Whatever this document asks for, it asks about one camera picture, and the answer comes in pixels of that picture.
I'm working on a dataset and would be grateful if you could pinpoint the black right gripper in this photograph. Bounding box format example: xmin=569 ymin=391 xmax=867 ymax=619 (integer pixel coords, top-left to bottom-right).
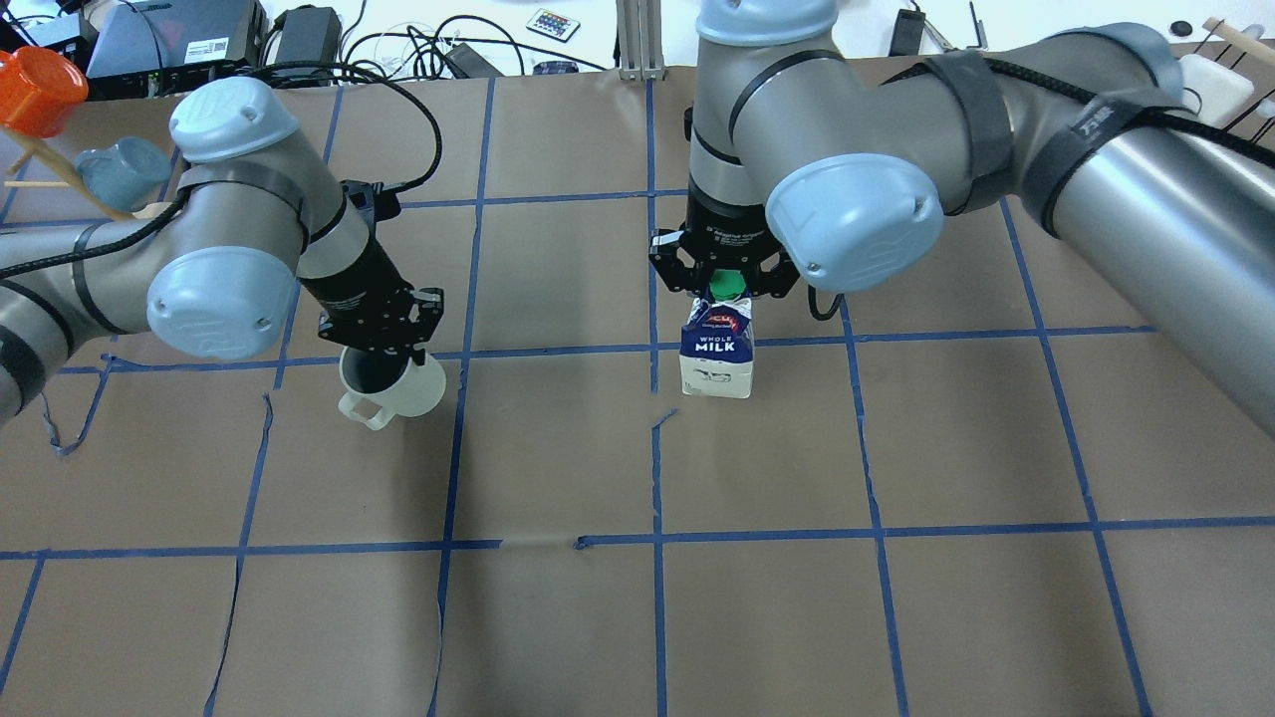
xmin=649 ymin=194 xmax=799 ymax=299

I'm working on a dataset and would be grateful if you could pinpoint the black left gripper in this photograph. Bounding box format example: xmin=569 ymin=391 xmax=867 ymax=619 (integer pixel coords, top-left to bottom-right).
xmin=316 ymin=263 xmax=445 ymax=364

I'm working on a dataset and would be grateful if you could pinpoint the white grey mug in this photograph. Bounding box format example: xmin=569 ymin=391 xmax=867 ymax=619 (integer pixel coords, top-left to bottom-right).
xmin=337 ymin=347 xmax=448 ymax=431

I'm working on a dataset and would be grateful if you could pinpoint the whole milk carton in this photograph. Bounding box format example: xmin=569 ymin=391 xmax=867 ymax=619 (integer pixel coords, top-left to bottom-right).
xmin=678 ymin=270 xmax=755 ymax=399

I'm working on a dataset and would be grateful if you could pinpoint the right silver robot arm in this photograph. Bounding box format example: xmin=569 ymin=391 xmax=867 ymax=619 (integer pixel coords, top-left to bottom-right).
xmin=649 ymin=1 xmax=1274 ymax=432

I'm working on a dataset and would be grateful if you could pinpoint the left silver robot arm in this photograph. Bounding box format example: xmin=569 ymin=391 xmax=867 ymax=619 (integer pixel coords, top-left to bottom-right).
xmin=1 ymin=77 xmax=446 ymax=430

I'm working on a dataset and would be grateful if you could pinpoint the small remote control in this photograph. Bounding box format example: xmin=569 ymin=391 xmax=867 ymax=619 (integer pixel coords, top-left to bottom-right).
xmin=525 ymin=8 xmax=581 ymax=43

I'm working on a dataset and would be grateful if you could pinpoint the small black power adapter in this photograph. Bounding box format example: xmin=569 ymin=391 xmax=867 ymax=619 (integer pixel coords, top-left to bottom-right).
xmin=887 ymin=9 xmax=927 ymax=56

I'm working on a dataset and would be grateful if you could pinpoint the blue mug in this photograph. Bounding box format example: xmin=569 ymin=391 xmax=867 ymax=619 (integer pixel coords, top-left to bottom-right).
xmin=73 ymin=135 xmax=171 ymax=213

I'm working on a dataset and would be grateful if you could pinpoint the black power brick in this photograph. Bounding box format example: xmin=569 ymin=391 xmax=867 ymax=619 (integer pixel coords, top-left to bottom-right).
xmin=270 ymin=5 xmax=342 ymax=63

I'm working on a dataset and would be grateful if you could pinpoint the wooden mug tree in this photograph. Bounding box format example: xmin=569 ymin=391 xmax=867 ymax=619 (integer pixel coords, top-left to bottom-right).
xmin=3 ymin=126 xmax=173 ymax=221

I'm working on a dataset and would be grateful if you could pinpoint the orange mug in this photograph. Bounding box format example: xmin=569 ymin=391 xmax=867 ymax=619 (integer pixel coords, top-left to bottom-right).
xmin=1 ymin=46 xmax=91 ymax=137

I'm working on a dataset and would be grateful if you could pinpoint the aluminium frame post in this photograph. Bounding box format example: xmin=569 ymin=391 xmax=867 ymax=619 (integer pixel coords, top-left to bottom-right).
xmin=615 ymin=0 xmax=666 ymax=82

